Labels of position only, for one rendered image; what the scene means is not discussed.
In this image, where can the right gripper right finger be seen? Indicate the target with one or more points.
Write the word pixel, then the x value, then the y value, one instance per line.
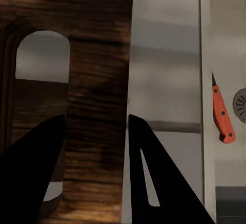
pixel 178 202

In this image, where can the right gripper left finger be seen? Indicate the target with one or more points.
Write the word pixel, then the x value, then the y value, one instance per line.
pixel 26 168

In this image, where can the drop in sink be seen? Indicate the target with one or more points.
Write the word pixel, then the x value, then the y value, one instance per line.
pixel 223 54

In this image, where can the cutting board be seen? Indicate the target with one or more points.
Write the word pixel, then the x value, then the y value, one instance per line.
pixel 99 33

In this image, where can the parer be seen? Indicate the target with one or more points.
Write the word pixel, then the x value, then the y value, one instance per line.
pixel 221 116

